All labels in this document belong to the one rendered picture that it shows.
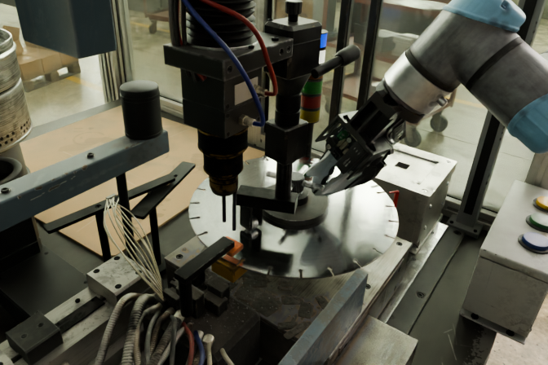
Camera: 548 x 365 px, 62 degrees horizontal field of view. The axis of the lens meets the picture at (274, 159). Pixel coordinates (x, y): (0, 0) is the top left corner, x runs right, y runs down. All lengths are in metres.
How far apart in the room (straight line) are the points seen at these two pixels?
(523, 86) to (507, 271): 0.38
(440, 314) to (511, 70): 0.50
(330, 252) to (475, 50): 0.32
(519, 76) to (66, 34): 0.47
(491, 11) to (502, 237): 0.43
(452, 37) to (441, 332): 0.51
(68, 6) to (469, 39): 0.41
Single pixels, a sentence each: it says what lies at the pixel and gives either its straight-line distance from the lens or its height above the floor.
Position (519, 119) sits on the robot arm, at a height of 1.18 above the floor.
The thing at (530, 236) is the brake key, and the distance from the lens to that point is 0.87.
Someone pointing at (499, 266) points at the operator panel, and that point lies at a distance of 0.83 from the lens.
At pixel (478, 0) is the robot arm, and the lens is 0.54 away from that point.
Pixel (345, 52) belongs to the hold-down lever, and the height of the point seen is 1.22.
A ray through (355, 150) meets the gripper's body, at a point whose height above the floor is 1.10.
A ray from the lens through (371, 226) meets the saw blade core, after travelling 0.70.
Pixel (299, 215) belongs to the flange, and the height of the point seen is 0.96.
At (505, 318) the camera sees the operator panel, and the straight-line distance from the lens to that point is 0.88.
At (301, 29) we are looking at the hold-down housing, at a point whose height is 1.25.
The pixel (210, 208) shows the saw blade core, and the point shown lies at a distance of 0.72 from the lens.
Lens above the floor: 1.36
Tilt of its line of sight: 29 degrees down
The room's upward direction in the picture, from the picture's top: 3 degrees clockwise
